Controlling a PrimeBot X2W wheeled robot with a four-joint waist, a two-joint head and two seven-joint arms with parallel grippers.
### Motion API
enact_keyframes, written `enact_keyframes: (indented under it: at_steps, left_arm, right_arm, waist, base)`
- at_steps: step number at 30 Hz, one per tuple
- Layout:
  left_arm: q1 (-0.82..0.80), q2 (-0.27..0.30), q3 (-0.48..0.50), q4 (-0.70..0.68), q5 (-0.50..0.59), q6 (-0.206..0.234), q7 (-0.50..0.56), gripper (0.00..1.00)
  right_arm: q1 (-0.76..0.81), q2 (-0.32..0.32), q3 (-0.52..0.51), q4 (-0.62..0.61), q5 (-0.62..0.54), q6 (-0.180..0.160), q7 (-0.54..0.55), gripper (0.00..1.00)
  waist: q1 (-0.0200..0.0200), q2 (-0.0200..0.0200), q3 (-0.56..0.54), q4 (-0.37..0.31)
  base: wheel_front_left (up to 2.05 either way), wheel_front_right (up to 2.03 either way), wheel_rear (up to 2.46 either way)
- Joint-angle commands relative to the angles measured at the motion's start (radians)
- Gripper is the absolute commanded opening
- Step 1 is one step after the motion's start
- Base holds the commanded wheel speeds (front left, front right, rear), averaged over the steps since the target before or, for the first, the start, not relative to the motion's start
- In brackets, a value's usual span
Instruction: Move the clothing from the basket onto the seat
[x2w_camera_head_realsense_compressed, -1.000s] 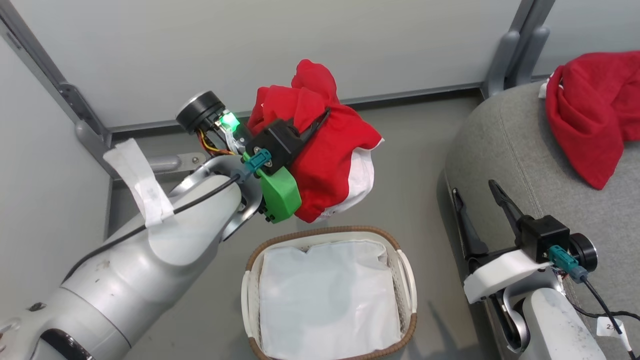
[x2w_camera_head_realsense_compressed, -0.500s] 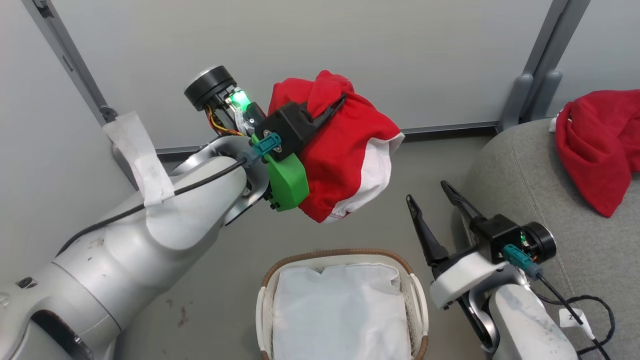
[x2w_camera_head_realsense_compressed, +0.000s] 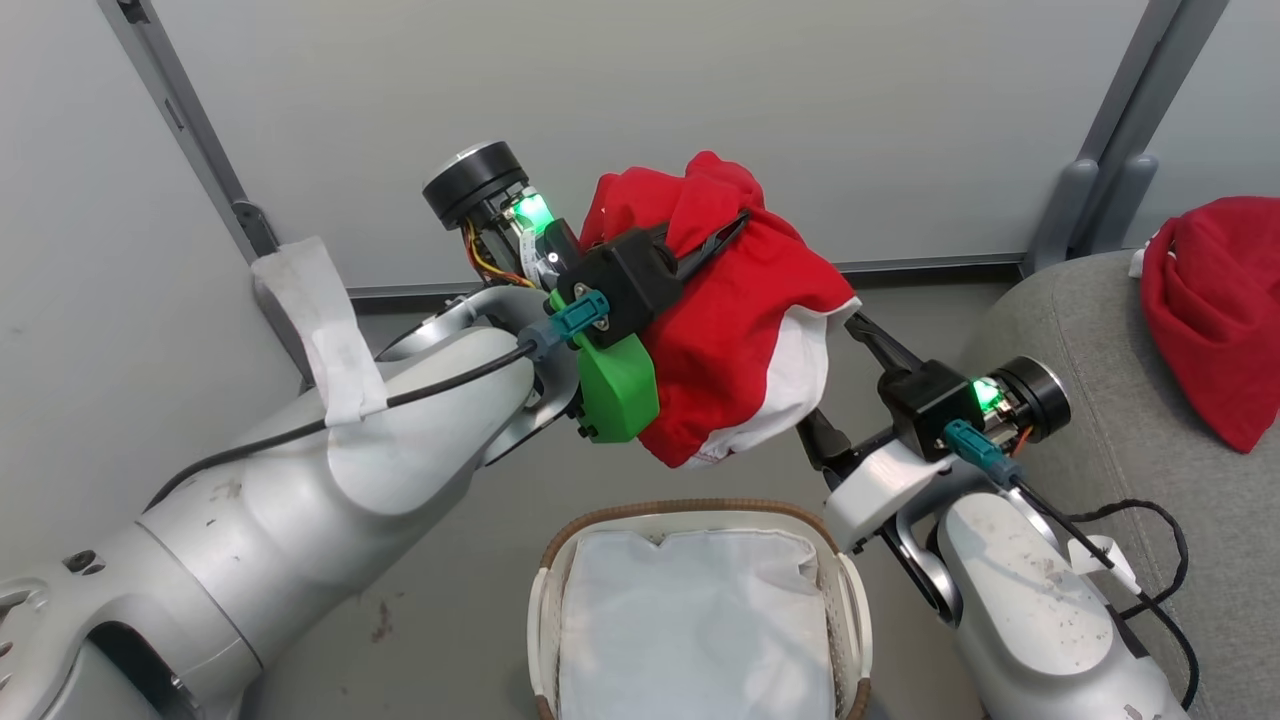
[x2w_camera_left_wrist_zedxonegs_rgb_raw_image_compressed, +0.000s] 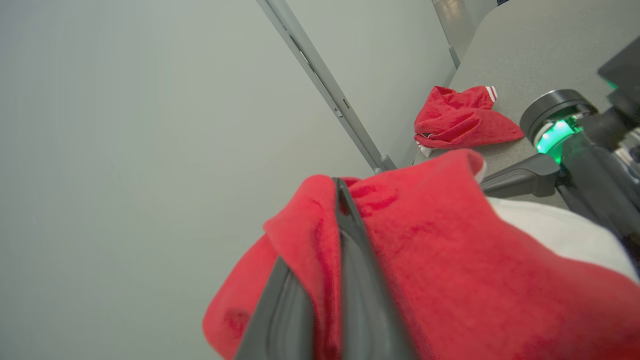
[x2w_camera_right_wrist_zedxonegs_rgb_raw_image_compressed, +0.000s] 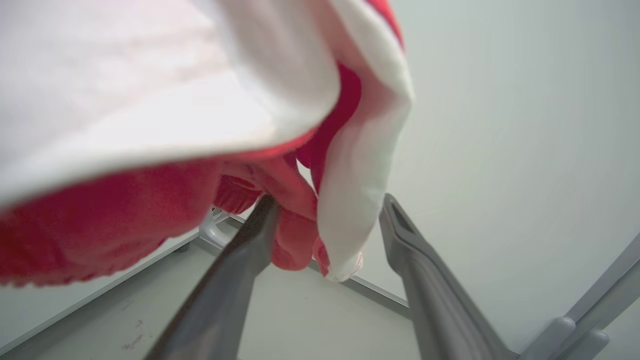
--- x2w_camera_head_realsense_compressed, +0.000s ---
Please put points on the grey metal partition post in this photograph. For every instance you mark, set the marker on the grey metal partition post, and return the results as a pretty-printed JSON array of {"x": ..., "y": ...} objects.
[
  {"x": 190, "y": 120},
  {"x": 1180, "y": 70},
  {"x": 1135, "y": 70}
]

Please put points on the white fabric basket liner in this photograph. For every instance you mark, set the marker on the white fabric basket liner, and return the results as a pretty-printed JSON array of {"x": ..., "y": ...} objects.
[{"x": 690, "y": 630}]

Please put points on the grey fabric sofa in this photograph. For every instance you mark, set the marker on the grey fabric sofa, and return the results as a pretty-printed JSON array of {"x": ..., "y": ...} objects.
[{"x": 1120, "y": 400}]

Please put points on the grey metal partition floor rail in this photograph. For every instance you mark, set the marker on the grey metal partition floor rail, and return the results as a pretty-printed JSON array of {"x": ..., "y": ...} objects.
[{"x": 900, "y": 268}]

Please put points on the plain red garment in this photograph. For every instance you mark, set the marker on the plain red garment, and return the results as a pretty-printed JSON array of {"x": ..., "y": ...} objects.
[{"x": 1220, "y": 310}]

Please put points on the wicker rimmed white laundry basket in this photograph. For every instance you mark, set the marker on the wicker rimmed white laundry basket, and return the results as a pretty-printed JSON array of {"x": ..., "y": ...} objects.
[{"x": 543, "y": 610}]

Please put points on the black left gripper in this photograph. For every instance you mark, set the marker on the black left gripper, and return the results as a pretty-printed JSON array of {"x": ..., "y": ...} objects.
[{"x": 620, "y": 280}]

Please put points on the grey rounded partition foot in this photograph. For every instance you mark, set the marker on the grey rounded partition foot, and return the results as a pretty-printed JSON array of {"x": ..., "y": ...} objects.
[{"x": 1130, "y": 205}]

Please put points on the bright green wrist camera housing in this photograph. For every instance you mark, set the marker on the bright green wrist camera housing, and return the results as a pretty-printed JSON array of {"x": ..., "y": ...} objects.
[{"x": 615, "y": 390}]

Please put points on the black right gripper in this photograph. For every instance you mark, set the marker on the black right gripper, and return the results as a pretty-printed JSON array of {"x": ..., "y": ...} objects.
[{"x": 930, "y": 405}]

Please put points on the red garment with white lining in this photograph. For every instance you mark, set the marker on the red garment with white lining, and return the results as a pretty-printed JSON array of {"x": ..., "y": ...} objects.
[{"x": 730, "y": 330}]

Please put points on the small white tape patch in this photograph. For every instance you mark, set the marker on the small white tape patch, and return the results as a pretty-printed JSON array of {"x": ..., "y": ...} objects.
[{"x": 1120, "y": 575}]

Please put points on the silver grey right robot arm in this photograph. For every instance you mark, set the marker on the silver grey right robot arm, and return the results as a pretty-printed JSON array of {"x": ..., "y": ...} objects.
[{"x": 1030, "y": 620}]

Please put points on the large white fabric tape strip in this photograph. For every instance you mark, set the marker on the large white fabric tape strip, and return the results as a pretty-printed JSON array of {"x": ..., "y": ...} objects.
[{"x": 325, "y": 330}]

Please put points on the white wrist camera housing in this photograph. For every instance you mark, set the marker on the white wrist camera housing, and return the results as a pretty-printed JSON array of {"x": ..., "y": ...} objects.
[{"x": 880, "y": 490}]

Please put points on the grey table leg with caster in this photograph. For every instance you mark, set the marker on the grey table leg with caster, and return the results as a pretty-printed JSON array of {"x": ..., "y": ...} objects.
[{"x": 1065, "y": 220}]

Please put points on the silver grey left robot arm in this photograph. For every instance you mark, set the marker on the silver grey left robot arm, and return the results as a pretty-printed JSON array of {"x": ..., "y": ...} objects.
[{"x": 300, "y": 480}]

